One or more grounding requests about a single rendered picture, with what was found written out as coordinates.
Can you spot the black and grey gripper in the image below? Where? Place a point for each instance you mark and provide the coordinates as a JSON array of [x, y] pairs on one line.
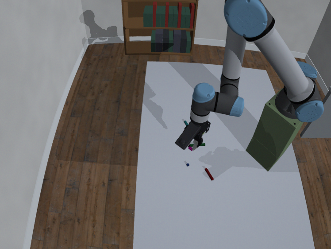
[[198, 140]]

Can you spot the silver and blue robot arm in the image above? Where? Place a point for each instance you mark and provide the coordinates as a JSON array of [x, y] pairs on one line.
[[249, 20]]

